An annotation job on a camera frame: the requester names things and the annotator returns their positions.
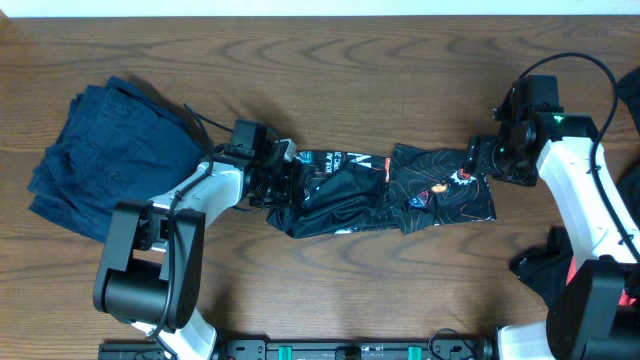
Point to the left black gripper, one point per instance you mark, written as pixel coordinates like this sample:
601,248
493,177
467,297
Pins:
288,181

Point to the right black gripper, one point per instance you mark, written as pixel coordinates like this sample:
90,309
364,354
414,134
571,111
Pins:
478,158

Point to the black printed cycling jersey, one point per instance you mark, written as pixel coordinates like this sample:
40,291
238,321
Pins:
339,192

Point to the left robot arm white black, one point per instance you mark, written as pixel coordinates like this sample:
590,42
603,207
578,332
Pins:
150,270

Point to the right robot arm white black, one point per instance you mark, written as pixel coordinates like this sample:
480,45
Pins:
587,321

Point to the black garment in pile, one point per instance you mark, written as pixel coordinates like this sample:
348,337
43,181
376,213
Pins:
544,269

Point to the black garment at right edge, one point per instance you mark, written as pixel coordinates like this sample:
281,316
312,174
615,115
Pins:
628,93

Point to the folded navy blue shirt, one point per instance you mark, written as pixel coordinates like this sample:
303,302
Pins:
116,144

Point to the red garment in pile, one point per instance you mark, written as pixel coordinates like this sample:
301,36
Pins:
625,299

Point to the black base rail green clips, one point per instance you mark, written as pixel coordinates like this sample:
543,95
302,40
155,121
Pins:
444,344

